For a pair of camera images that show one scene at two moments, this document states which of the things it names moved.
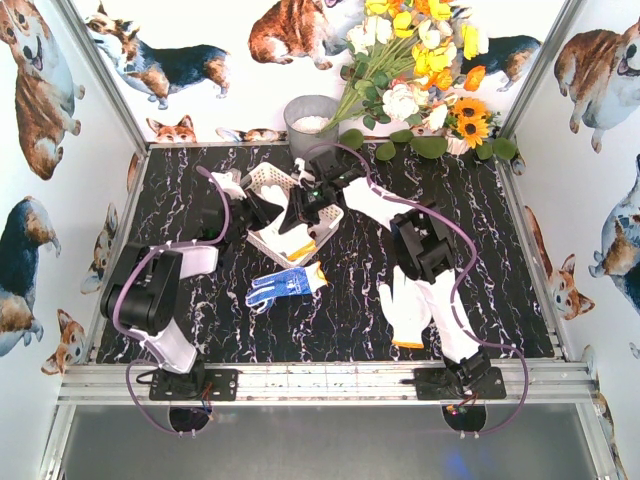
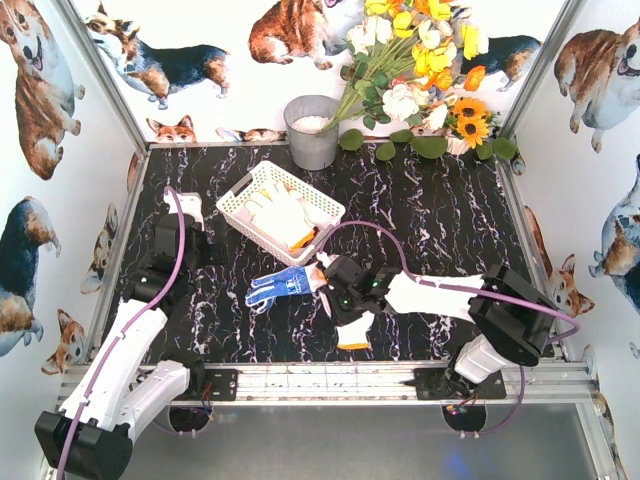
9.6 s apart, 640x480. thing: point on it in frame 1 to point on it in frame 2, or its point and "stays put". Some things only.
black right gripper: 304,206 to 329,273
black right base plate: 438,384 stays put
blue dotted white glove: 298,281 stays put
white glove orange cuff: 407,310 to 354,335
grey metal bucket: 306,117 stays put
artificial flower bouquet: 410,63 stays put
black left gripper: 255,209 to 198,245
